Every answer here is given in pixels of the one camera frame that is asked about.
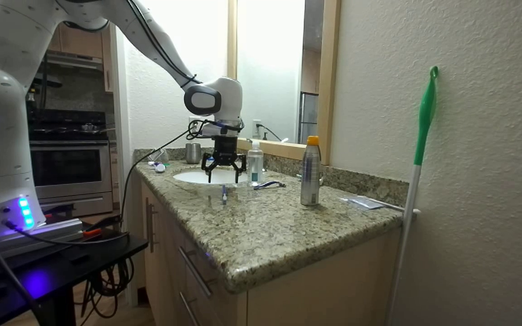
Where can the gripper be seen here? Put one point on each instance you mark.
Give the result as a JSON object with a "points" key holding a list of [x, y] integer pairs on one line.
{"points": [[225, 147]]}

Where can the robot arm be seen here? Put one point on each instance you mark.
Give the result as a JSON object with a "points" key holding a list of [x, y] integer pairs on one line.
{"points": [[2, 113]]}

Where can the blue toothbrush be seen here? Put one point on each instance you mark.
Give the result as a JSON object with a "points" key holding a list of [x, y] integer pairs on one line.
{"points": [[224, 194]]}

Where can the silver cup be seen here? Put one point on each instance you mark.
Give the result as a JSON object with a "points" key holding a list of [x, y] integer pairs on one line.
{"points": [[193, 154]]}

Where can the clear pump bottle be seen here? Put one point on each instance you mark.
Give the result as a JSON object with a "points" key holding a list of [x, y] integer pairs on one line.
{"points": [[255, 165]]}

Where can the white sink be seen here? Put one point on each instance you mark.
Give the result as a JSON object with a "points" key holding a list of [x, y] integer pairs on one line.
{"points": [[193, 176]]}

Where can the blue razor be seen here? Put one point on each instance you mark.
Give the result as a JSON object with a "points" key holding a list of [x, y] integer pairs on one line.
{"points": [[268, 184]]}

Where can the clear glass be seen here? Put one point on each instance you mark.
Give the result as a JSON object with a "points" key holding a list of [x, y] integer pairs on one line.
{"points": [[160, 156]]}

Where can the white and blue tube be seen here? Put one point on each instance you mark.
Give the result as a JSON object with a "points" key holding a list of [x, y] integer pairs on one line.
{"points": [[160, 168]]}

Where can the silver spray can orange cap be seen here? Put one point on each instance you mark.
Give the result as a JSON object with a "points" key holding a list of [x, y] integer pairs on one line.
{"points": [[310, 176]]}

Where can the wood framed mirror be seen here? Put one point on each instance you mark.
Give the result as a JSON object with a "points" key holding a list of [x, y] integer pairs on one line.
{"points": [[270, 68]]}

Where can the clear plastic packet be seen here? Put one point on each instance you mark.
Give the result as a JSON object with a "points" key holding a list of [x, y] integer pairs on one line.
{"points": [[365, 203]]}

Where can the stainless steel oven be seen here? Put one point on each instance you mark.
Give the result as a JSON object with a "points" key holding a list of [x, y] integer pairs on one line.
{"points": [[70, 172]]}

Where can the oven door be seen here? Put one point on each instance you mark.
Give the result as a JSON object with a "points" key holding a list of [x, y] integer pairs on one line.
{"points": [[68, 170]]}

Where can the range hood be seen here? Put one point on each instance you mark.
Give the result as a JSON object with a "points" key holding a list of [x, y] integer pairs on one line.
{"points": [[73, 61]]}

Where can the wooden kitchen cabinets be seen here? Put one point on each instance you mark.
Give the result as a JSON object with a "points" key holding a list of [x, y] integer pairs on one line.
{"points": [[82, 43]]}

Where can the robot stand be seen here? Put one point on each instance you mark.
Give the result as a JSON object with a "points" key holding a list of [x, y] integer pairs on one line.
{"points": [[61, 267]]}

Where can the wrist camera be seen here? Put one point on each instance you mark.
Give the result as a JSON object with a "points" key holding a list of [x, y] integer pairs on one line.
{"points": [[211, 130]]}

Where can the white wall socket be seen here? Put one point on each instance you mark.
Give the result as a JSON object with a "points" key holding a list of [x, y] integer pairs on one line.
{"points": [[194, 123]]}

